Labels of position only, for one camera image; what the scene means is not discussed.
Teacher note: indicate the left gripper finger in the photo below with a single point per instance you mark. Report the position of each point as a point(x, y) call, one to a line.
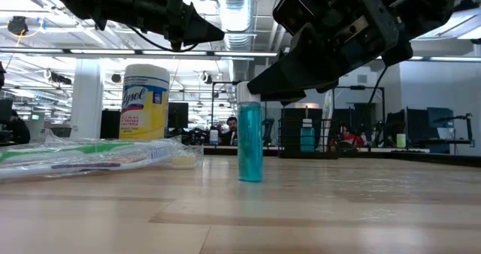
point(203, 28)

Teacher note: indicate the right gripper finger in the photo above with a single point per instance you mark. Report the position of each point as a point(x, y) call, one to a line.
point(293, 66)
point(283, 97)

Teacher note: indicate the teal mouthwash bottle white cap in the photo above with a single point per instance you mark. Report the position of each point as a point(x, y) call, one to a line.
point(250, 145)
point(307, 139)

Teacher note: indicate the green toothbrush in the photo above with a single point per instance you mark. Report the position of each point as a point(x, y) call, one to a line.
point(75, 149)

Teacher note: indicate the person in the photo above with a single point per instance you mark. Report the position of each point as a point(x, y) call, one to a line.
point(19, 128)
point(231, 132)
point(353, 138)

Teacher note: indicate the long ceiling light bar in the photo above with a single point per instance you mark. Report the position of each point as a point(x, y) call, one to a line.
point(112, 52)

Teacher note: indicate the small white bottle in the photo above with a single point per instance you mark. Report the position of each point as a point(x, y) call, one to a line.
point(214, 136)

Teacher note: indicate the black computer monitor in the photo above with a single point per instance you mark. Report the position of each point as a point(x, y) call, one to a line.
point(177, 115)

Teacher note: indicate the yellow disinfecting wipes canister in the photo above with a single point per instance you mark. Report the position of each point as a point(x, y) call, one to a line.
point(144, 107)

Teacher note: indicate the black monitor panel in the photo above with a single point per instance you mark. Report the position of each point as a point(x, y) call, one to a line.
point(409, 126)

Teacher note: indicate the light green cup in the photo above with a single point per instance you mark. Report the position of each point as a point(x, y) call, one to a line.
point(401, 140)

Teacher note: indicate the white pillar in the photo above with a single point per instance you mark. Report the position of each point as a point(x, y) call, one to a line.
point(86, 96)

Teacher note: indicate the blue grey monitor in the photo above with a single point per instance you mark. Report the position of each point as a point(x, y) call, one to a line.
point(439, 118)

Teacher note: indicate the ribbed silver ventilation duct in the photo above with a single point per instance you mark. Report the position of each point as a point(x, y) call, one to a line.
point(235, 13)

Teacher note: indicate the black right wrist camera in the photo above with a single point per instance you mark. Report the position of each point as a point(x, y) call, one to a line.
point(295, 13)

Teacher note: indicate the black metal stand frame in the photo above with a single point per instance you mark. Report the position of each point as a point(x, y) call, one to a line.
point(212, 107)
point(357, 87)

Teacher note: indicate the black ceiling camera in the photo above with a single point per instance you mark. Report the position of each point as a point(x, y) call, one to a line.
point(17, 25)

